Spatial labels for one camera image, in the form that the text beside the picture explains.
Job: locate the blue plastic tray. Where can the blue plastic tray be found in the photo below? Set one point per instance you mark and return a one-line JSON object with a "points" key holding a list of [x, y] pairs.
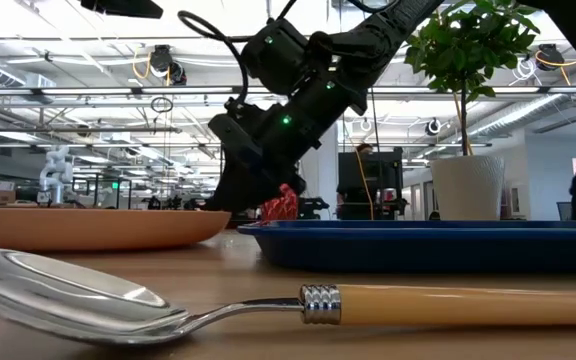
{"points": [[418, 247]]}

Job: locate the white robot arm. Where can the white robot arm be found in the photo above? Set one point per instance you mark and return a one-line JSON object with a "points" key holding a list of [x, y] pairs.
{"points": [[57, 172]]}

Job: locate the orange plate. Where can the orange plate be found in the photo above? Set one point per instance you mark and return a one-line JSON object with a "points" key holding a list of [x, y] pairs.
{"points": [[93, 227]]}

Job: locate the black metal frame cart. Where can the black metal frame cart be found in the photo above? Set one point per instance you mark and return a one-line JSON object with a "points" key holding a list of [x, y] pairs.
{"points": [[130, 192]]}

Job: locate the grey office chair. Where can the grey office chair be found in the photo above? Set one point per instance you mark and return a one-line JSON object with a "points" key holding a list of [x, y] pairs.
{"points": [[564, 211]]}

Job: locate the red faceted cup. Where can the red faceted cup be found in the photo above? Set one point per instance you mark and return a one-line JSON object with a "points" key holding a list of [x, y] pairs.
{"points": [[282, 206]]}

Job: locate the green plant in white pot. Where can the green plant in white pot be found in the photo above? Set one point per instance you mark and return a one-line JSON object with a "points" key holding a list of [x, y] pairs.
{"points": [[468, 190]]}

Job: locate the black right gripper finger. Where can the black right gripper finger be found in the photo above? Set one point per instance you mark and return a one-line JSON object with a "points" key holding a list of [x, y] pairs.
{"points": [[238, 192], [288, 180]]}

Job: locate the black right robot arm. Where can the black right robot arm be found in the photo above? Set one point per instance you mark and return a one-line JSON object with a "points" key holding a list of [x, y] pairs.
{"points": [[393, 25]]}

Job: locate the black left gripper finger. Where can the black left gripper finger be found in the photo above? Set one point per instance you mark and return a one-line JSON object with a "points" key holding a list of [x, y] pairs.
{"points": [[123, 7]]}

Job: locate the black monitor on stand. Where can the black monitor on stand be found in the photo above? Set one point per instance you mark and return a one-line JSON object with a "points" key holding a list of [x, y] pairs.
{"points": [[385, 172]]}

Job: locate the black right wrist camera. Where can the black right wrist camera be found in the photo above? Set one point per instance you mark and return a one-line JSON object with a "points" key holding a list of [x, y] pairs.
{"points": [[228, 125]]}

